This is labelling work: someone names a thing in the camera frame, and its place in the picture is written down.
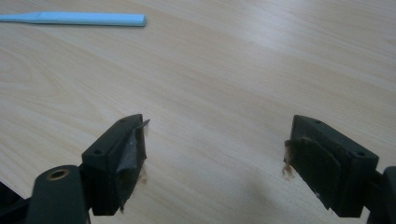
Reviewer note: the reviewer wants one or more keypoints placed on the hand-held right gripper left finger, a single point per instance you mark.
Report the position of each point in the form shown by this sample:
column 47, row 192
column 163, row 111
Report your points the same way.
column 107, row 168

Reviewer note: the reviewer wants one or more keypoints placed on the light blue plastic spatula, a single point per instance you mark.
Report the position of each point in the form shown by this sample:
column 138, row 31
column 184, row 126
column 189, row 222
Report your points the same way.
column 90, row 19

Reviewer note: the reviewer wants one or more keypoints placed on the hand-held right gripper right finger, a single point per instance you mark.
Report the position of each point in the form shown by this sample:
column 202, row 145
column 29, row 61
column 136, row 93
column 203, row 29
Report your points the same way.
column 339, row 174

